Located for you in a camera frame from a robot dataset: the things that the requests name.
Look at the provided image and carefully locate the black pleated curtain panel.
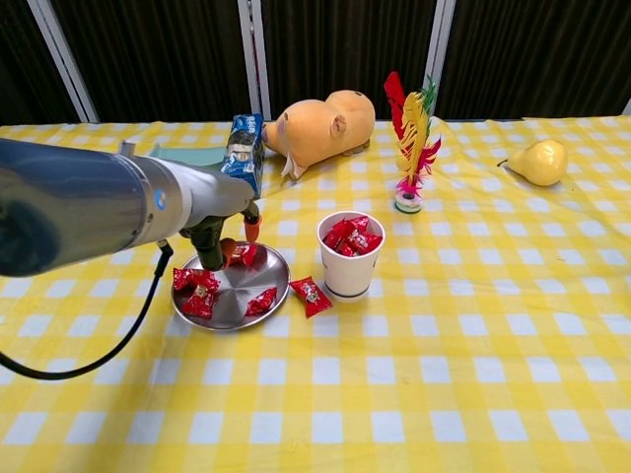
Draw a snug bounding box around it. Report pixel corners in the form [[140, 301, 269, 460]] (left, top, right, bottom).
[[438, 0, 631, 120], [255, 0, 438, 122], [46, 0, 253, 124], [0, 0, 83, 127]]

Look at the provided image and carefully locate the blue cookie box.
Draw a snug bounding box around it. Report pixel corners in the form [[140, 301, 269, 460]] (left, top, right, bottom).
[[219, 113, 265, 198]]

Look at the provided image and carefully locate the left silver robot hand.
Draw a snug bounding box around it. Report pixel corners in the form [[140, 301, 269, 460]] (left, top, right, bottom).
[[179, 165, 263, 271]]

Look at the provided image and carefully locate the yellow pear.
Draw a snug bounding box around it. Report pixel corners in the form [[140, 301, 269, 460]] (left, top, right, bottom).
[[496, 139, 569, 187]]

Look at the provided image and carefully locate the white paper cup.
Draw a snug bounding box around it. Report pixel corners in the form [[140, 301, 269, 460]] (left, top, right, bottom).
[[316, 210, 386, 301]]

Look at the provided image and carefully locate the colourful feather shuttlecock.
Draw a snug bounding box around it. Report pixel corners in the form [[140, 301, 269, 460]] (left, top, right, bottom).
[[384, 71, 443, 215]]

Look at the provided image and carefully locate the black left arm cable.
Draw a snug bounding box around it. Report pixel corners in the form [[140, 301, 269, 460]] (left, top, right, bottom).
[[0, 238, 175, 380]]

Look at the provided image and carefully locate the round steel plate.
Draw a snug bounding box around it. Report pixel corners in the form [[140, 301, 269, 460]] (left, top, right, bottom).
[[171, 240, 292, 331]]

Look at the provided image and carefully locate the orange plush animal toy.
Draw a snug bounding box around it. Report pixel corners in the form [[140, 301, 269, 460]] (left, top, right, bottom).
[[262, 89, 377, 181]]

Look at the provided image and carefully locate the teal plastic dustpan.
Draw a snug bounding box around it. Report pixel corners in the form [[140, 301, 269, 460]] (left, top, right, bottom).
[[147, 144, 226, 171]]

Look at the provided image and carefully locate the yellow white checked tablecloth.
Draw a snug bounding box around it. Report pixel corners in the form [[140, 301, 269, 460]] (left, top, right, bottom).
[[0, 116, 631, 473]]

